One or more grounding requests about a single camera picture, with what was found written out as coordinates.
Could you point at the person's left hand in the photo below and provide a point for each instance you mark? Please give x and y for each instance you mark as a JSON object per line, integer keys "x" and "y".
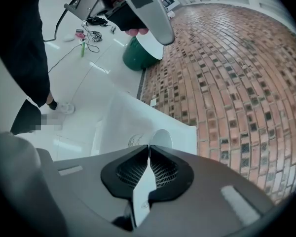
{"x": 136, "y": 31}

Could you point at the clear glass tumbler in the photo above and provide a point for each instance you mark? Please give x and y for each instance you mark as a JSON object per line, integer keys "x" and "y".
{"x": 135, "y": 141}

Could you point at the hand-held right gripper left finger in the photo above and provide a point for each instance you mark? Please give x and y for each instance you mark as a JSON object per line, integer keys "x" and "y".
{"x": 118, "y": 179}

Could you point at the green cylindrical bottle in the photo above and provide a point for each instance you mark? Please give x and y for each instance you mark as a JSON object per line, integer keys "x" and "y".
{"x": 83, "y": 49}

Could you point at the small white device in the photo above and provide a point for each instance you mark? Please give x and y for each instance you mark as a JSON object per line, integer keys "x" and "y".
{"x": 69, "y": 38}

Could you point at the small pink item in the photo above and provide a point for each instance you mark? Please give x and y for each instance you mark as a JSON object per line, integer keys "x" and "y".
{"x": 79, "y": 35}

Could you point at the white wall outlet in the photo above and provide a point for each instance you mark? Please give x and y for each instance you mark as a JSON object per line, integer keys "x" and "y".
{"x": 153, "y": 102}

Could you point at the white sink cabinet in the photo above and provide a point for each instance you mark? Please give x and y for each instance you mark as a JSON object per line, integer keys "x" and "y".
{"x": 138, "y": 117}

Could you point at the small electronics pile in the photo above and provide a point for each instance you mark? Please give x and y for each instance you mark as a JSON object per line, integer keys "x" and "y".
{"x": 95, "y": 36}

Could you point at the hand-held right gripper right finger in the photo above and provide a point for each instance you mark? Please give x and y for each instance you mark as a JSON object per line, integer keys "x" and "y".
{"x": 177, "y": 181}

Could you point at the person in black clothes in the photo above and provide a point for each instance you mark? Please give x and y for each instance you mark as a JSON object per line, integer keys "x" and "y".
{"x": 22, "y": 46}

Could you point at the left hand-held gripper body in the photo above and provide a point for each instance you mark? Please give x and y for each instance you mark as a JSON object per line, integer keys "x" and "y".
{"x": 155, "y": 16}

